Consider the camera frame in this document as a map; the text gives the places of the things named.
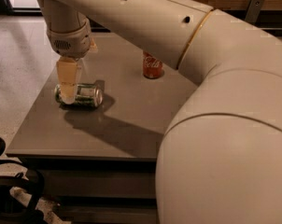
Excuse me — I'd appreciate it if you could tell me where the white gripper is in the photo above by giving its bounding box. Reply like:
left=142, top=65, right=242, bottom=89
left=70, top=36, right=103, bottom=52
left=47, top=19, right=92, bottom=105

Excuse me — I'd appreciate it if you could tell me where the green soda can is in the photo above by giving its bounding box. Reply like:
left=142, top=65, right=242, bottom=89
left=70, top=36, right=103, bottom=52
left=54, top=83, right=103, bottom=108

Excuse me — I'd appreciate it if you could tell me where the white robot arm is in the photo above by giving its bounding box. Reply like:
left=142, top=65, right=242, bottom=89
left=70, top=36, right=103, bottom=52
left=38, top=0, right=282, bottom=224

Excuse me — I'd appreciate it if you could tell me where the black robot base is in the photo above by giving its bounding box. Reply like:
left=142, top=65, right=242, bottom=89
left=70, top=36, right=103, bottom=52
left=0, top=133, right=49, bottom=224

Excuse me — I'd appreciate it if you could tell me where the red Coca-Cola can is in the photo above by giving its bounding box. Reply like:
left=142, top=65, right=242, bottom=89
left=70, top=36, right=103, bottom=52
left=143, top=51, right=162, bottom=79

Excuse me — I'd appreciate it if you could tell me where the grey drawer cabinet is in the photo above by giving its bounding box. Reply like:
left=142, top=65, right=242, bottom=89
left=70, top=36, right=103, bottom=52
left=7, top=34, right=196, bottom=224

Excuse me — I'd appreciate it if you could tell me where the right metal bracket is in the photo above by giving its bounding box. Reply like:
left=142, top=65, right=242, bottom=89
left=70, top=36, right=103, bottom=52
left=245, top=0, right=265, bottom=24

